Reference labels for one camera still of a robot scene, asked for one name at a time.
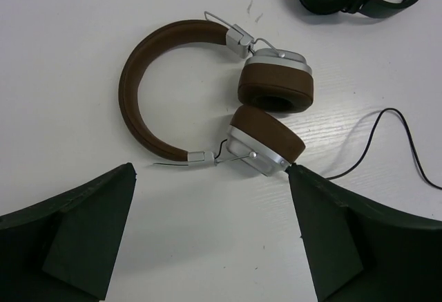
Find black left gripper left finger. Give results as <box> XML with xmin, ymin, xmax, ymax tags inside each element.
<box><xmin>1</xmin><ymin>163</ymin><xmax>136</xmax><ymax>301</ymax></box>

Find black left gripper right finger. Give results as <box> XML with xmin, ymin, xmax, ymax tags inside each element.
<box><xmin>287</xmin><ymin>165</ymin><xmax>441</xmax><ymax>301</ymax></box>

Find thin black headphone cable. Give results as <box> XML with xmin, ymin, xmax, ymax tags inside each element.
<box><xmin>324</xmin><ymin>108</ymin><xmax>442</xmax><ymax>190</ymax></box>

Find brown silver headphones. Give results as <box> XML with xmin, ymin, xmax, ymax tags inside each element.
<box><xmin>118</xmin><ymin>12</ymin><xmax>314</xmax><ymax>176</ymax></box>

